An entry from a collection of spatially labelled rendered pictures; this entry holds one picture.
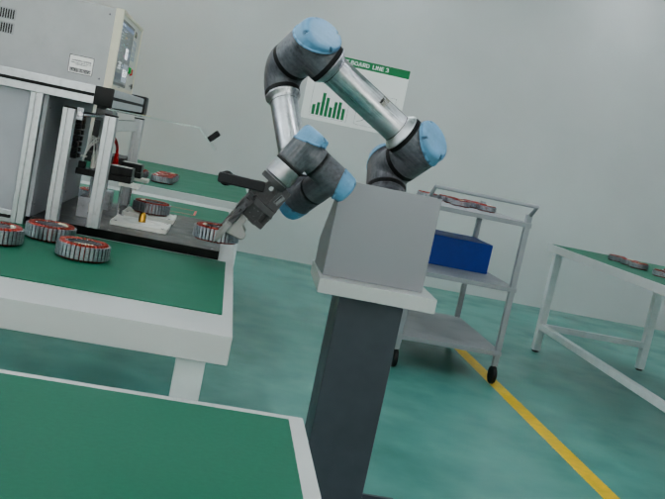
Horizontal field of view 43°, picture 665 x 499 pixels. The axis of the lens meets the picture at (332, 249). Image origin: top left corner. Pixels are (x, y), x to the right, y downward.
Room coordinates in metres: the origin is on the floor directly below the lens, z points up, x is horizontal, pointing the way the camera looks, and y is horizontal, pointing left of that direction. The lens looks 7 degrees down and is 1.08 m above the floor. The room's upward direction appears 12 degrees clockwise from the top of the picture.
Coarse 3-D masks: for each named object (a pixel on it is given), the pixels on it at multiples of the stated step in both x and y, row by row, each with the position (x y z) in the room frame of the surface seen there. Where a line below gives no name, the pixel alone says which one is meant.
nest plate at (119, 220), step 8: (120, 216) 2.32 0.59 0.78; (128, 216) 2.35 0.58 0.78; (112, 224) 2.21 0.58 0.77; (120, 224) 2.21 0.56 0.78; (128, 224) 2.22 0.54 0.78; (136, 224) 2.22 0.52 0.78; (144, 224) 2.26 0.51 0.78; (152, 224) 2.29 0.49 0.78; (160, 224) 2.33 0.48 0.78; (168, 224) 2.36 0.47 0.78; (152, 232) 2.23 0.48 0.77; (160, 232) 2.23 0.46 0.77
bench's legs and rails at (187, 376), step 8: (176, 360) 1.38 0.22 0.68; (184, 360) 1.39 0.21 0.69; (192, 360) 1.39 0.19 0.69; (176, 368) 1.38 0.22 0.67; (184, 368) 1.39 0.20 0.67; (192, 368) 1.39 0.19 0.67; (200, 368) 1.39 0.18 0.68; (176, 376) 1.38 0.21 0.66; (184, 376) 1.39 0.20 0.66; (192, 376) 1.39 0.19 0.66; (200, 376) 1.39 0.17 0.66; (176, 384) 1.38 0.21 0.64; (184, 384) 1.39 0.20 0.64; (192, 384) 1.39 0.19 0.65; (200, 384) 1.39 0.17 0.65; (176, 392) 1.39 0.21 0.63; (184, 392) 1.39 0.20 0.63; (192, 392) 1.39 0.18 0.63
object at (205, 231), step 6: (198, 222) 2.04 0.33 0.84; (204, 222) 2.07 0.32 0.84; (198, 228) 2.00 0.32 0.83; (204, 228) 1.99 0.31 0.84; (210, 228) 1.99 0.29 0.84; (216, 228) 1.99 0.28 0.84; (198, 234) 2.00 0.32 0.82; (204, 234) 1.99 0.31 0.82; (210, 234) 1.99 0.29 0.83; (204, 240) 2.00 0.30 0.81; (210, 240) 1.99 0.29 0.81; (222, 240) 1.99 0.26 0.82; (228, 240) 2.01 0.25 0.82; (234, 240) 2.02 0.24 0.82
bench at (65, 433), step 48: (0, 384) 0.92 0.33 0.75; (48, 384) 0.95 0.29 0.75; (0, 432) 0.79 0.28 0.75; (48, 432) 0.81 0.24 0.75; (96, 432) 0.84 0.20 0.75; (144, 432) 0.87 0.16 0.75; (192, 432) 0.89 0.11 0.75; (240, 432) 0.92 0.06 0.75; (288, 432) 0.96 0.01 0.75; (0, 480) 0.69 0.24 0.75; (48, 480) 0.71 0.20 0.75; (96, 480) 0.73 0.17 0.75; (144, 480) 0.75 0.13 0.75; (192, 480) 0.77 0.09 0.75; (240, 480) 0.79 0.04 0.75; (288, 480) 0.82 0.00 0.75
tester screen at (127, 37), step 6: (126, 24) 2.27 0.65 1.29; (126, 30) 2.28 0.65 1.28; (132, 30) 2.40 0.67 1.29; (126, 36) 2.30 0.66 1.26; (132, 36) 2.42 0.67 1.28; (120, 42) 2.22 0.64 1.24; (126, 42) 2.32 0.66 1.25; (132, 42) 2.44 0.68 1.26; (120, 48) 2.23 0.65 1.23; (126, 48) 2.34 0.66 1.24; (120, 54) 2.25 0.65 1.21; (120, 60) 2.27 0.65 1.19; (126, 60) 2.38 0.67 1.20; (120, 72) 2.31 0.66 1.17; (114, 78) 2.22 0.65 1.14
